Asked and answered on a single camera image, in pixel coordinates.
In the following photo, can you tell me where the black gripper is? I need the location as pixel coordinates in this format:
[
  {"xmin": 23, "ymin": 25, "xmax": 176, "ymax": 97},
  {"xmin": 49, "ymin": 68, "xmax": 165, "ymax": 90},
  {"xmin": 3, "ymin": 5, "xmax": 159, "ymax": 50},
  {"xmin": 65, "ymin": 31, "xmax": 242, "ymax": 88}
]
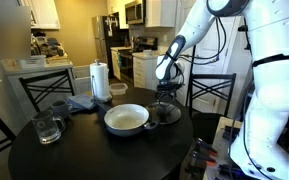
[{"xmin": 155, "ymin": 79, "xmax": 182, "ymax": 120}]

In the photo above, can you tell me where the round glass lid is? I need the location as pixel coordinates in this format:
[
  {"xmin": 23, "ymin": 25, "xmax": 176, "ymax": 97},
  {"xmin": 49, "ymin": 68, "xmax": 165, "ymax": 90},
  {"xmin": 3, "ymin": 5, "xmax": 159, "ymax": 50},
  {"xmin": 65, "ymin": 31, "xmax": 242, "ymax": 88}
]
[{"xmin": 146, "ymin": 101, "xmax": 182, "ymax": 125}]

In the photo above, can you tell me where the robot base platform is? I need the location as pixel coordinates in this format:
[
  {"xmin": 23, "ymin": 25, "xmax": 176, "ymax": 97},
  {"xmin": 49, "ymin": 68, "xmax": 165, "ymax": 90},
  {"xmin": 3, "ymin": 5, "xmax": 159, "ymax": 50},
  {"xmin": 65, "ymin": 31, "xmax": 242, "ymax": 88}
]
[{"xmin": 203, "ymin": 116, "xmax": 253, "ymax": 180}]

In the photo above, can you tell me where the grey pan with white interior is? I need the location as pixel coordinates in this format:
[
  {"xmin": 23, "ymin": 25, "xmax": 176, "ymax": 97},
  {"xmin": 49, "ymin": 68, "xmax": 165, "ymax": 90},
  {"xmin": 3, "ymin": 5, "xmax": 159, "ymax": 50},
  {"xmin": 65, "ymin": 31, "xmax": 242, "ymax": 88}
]
[{"xmin": 90, "ymin": 99, "xmax": 159, "ymax": 138}]

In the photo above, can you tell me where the black tripod pole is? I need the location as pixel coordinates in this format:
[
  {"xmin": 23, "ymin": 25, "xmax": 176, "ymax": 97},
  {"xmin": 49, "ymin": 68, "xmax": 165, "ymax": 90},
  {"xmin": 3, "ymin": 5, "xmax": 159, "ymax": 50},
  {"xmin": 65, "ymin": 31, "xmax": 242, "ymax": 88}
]
[{"xmin": 185, "ymin": 44, "xmax": 198, "ymax": 108}]

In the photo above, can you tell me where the clear plastic food container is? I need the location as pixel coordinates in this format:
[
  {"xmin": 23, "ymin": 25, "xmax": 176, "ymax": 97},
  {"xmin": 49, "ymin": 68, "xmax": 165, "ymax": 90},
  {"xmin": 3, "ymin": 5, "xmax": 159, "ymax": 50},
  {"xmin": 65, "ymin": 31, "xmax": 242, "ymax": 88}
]
[{"xmin": 109, "ymin": 82, "xmax": 129, "ymax": 96}]

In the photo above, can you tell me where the black kitchen stove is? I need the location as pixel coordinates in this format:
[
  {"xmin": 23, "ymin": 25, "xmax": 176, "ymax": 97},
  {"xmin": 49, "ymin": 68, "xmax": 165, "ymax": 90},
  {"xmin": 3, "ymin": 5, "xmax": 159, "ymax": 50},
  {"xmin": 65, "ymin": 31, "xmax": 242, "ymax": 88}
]
[{"xmin": 118, "ymin": 36, "xmax": 159, "ymax": 84}]

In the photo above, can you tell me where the metal paper towel holder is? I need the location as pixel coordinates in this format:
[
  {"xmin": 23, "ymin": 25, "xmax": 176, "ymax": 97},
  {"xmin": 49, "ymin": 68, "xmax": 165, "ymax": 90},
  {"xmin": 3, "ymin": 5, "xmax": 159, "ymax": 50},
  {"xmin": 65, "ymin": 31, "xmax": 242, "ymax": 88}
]
[{"xmin": 90, "ymin": 59, "xmax": 114, "ymax": 104}]

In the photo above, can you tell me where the white paper towel roll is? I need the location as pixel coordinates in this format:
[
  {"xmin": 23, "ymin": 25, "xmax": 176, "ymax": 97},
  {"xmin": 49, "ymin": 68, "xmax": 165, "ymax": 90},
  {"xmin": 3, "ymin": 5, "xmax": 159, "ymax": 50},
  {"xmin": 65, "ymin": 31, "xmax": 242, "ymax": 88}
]
[{"xmin": 89, "ymin": 62, "xmax": 111, "ymax": 100}]

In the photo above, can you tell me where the white panel door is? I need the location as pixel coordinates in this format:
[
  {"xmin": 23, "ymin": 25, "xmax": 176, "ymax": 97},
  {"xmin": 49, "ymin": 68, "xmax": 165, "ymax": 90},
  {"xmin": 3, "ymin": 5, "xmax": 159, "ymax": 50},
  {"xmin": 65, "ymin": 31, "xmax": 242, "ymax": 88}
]
[{"xmin": 171, "ymin": 0, "xmax": 248, "ymax": 114}]

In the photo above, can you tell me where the blue-grey folded cloth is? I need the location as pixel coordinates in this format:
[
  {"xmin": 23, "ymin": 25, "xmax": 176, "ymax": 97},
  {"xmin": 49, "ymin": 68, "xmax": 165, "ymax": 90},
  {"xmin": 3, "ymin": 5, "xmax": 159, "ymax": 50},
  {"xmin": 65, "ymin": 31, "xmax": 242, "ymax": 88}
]
[{"xmin": 66, "ymin": 93, "xmax": 97, "ymax": 113}]

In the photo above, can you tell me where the black refrigerator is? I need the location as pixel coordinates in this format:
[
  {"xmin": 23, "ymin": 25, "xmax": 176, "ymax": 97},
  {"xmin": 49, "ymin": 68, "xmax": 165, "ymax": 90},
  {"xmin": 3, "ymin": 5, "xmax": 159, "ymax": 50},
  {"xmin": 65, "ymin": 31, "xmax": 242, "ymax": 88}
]
[{"xmin": 91, "ymin": 12, "xmax": 130, "ymax": 80}]

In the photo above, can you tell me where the steel microwave oven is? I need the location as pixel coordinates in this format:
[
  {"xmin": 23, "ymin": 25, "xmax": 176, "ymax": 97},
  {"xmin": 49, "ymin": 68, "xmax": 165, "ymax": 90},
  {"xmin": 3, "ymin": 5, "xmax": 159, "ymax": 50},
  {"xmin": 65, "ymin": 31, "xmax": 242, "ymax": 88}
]
[{"xmin": 124, "ymin": 0, "xmax": 147, "ymax": 26}]

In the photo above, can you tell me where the grey ceramic mug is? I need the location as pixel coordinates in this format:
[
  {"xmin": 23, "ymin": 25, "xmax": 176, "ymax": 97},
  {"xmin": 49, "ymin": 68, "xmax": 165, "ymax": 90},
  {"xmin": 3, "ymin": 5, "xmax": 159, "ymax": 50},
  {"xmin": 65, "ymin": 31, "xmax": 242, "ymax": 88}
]
[{"xmin": 50, "ymin": 99, "xmax": 74, "ymax": 120}]

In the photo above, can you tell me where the clear glass mug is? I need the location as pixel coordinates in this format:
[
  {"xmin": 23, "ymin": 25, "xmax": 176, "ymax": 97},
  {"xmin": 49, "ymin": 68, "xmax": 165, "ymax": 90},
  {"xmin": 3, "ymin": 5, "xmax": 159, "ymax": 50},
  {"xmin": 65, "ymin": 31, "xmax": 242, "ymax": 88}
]
[{"xmin": 31, "ymin": 109, "xmax": 67, "ymax": 145}]

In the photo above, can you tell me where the clear plastic counter bin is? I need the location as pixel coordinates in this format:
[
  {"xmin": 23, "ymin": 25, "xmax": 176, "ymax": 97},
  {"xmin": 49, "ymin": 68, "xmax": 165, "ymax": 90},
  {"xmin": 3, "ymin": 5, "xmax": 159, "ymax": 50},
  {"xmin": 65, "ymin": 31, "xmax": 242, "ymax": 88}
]
[{"xmin": 17, "ymin": 54, "xmax": 48, "ymax": 70}]

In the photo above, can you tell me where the white upper cabinet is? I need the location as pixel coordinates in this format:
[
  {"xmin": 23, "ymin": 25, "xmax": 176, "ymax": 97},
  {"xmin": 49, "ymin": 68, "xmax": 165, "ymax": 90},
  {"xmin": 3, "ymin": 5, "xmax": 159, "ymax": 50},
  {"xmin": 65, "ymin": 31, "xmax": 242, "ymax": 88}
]
[{"xmin": 18, "ymin": 0, "xmax": 61, "ymax": 30}]

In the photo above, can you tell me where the orange-handled black clamp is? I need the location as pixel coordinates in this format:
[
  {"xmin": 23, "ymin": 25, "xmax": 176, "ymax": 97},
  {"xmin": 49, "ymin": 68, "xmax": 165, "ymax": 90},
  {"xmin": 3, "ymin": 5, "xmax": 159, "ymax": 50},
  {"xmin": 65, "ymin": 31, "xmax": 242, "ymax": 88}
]
[
  {"xmin": 193, "ymin": 137, "xmax": 219, "ymax": 158},
  {"xmin": 190, "ymin": 151, "xmax": 217, "ymax": 168}
]

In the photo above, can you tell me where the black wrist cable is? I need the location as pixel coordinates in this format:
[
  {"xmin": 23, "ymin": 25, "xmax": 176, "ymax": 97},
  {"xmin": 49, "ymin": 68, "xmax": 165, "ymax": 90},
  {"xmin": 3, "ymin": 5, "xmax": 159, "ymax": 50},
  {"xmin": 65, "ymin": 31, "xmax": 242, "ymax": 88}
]
[{"xmin": 175, "ymin": 16, "xmax": 228, "ymax": 88}]

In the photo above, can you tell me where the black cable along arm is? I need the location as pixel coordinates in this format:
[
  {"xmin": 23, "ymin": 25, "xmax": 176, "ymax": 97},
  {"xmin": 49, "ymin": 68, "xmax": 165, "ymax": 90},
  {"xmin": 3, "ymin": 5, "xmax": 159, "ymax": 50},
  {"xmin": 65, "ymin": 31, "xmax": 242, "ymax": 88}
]
[{"xmin": 228, "ymin": 53, "xmax": 289, "ymax": 180}]

